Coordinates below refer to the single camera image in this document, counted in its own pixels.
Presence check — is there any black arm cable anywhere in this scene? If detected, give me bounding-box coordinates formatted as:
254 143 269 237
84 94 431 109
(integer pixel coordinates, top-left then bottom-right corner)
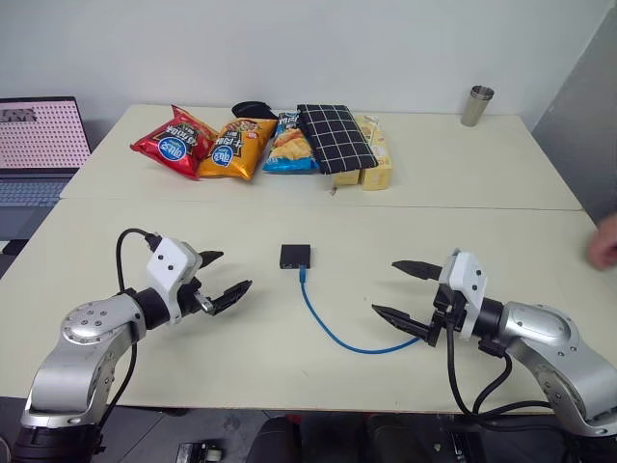
443 317 560 426
94 228 163 435

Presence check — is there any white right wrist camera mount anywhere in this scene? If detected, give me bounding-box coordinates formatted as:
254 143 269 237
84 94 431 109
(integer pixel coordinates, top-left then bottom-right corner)
437 248 489 341

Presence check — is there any orange chip bag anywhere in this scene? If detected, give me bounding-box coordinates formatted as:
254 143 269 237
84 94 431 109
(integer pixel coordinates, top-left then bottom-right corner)
196 117 280 182

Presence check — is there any grey laptop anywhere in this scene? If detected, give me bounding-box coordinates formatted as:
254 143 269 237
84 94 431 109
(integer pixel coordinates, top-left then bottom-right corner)
0 95 94 209

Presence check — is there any yellow snack box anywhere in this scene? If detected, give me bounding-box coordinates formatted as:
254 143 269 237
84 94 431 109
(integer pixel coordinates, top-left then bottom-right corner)
354 113 394 192
329 167 362 189

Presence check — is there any small black adapter box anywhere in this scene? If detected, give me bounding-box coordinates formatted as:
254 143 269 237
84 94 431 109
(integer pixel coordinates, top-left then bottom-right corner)
279 243 314 271

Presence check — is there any blue chip bag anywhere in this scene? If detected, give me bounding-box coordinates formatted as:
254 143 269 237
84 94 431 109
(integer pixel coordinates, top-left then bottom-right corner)
261 110 321 176

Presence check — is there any stainless steel cup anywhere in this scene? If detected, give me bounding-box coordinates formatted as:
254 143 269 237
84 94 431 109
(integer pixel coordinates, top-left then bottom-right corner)
459 84 496 128

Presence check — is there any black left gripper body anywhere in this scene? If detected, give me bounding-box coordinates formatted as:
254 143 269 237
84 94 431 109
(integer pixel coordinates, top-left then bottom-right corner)
176 277 216 318

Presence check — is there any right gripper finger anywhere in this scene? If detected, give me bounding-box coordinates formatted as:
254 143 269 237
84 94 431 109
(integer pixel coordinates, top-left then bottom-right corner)
370 303 434 343
390 259 443 283

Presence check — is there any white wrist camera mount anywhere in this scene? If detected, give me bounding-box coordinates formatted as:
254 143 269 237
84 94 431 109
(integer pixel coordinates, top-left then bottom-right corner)
437 248 489 341
146 235 204 325

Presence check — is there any black round object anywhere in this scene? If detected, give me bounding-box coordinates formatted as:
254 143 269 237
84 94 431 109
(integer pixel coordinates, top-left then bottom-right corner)
230 99 274 120

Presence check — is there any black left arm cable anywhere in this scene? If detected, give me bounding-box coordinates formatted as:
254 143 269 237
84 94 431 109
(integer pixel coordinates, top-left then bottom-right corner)
94 228 163 435

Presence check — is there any bystander bare hand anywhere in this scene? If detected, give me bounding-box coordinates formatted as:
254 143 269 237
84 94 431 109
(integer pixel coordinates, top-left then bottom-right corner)
588 205 617 270

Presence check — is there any black white checkered pouch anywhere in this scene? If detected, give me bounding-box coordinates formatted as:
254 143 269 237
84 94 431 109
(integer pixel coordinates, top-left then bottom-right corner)
295 102 383 177

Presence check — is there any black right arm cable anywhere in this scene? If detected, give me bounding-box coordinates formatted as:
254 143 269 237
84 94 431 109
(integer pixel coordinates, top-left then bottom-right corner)
443 317 560 426

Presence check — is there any small black device on floor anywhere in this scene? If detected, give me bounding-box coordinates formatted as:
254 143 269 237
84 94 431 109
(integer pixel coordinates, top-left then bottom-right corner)
175 439 226 463

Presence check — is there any red chip bag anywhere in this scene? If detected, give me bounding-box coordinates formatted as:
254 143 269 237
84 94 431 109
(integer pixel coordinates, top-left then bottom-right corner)
129 104 219 181

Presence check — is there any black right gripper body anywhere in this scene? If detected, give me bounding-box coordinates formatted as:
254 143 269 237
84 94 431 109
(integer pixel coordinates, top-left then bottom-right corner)
425 281 468 349

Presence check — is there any blue cable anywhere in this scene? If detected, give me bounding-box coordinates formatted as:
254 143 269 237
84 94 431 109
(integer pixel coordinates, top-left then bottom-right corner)
297 263 424 353

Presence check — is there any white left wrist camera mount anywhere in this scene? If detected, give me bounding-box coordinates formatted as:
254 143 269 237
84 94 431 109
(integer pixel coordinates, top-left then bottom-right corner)
146 235 204 325

